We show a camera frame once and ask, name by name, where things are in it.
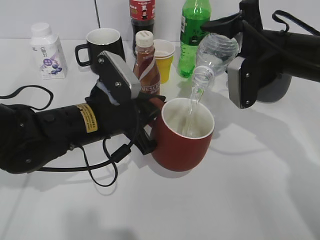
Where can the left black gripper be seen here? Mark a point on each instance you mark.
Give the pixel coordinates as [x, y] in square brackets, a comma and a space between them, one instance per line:
[104, 120]

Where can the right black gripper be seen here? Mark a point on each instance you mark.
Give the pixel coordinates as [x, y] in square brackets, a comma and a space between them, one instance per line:
[258, 59]

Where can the clear water bottle green label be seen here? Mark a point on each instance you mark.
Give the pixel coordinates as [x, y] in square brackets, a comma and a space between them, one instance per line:
[213, 55]

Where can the red-brown ceramic mug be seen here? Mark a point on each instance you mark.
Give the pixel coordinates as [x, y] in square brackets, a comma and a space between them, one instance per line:
[175, 151]

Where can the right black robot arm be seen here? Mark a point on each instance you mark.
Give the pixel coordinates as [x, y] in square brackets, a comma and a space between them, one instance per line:
[293, 50]

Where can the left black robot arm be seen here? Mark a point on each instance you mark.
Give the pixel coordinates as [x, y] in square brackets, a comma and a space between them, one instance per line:
[30, 138]

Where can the dark grey round mug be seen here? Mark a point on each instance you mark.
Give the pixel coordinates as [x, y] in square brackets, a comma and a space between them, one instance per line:
[275, 90]

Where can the green soda bottle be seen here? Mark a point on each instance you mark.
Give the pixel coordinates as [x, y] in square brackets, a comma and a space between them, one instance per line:
[194, 14]

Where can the brown Nescafe coffee bottle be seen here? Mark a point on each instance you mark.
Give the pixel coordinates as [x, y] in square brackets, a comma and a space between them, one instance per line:
[145, 68]

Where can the yellow plastic cup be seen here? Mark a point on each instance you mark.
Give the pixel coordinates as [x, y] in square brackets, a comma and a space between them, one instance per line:
[164, 66]

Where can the white paper cup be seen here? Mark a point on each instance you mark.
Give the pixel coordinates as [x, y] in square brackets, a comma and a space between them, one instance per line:
[163, 49]

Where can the cola bottle red label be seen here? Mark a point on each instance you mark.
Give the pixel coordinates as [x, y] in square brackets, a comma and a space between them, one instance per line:
[142, 14]

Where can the white blueberry yogurt bottle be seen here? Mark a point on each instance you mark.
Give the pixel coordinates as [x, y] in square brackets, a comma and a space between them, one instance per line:
[47, 52]

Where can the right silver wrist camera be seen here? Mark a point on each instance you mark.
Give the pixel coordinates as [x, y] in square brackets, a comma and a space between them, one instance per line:
[243, 82]

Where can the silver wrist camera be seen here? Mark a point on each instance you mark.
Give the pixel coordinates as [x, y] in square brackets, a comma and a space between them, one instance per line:
[116, 80]
[243, 82]

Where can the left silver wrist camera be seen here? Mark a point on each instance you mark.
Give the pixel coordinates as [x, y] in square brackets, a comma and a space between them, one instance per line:
[116, 80]

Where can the black mug with handle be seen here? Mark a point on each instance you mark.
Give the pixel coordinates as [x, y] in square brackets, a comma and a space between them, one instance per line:
[97, 41]

